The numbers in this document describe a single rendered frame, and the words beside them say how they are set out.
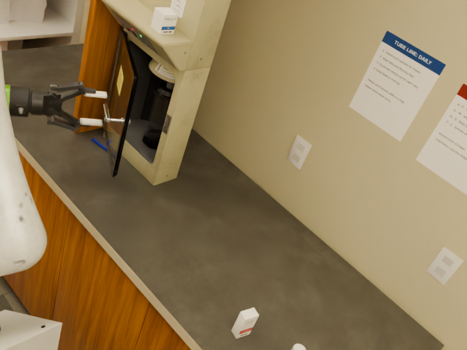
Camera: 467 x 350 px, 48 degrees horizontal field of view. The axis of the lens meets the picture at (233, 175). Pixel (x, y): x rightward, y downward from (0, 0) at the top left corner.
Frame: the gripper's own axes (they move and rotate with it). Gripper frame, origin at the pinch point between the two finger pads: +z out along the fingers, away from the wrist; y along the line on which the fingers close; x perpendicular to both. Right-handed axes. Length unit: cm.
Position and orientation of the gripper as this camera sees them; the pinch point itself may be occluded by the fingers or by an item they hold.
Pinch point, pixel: (97, 108)
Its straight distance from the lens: 176.4
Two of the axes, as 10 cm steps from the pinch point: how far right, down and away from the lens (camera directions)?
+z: 9.2, 0.5, 3.9
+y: 2.8, -7.7, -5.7
